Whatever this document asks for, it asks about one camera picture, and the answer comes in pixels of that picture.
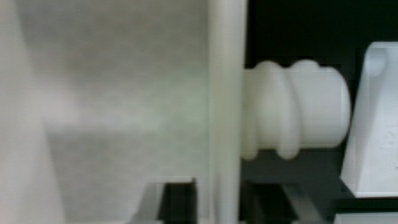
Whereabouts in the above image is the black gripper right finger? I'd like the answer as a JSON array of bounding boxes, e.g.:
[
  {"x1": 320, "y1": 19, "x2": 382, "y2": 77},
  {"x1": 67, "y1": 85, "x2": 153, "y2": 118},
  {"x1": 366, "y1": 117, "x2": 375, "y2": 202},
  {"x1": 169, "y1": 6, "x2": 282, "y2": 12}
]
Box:
[{"x1": 238, "y1": 181, "x2": 327, "y2": 224}]

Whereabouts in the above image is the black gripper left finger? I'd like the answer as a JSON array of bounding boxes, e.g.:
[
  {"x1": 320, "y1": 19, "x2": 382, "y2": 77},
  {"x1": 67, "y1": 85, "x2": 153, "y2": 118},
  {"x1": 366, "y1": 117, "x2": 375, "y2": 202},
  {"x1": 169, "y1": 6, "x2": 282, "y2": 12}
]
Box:
[{"x1": 156, "y1": 182, "x2": 197, "y2": 224}]

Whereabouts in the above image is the white cabinet body box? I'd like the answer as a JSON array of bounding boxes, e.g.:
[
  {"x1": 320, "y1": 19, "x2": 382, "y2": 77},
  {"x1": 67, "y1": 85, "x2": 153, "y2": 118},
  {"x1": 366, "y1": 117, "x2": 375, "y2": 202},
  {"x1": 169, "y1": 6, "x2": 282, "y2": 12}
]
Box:
[{"x1": 341, "y1": 42, "x2": 398, "y2": 199}]

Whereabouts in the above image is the white cabinet top with knob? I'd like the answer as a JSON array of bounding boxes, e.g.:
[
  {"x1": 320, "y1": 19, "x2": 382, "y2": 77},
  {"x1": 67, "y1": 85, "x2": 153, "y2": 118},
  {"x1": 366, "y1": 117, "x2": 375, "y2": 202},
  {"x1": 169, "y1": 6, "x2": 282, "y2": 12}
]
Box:
[{"x1": 0, "y1": 0, "x2": 350, "y2": 224}]

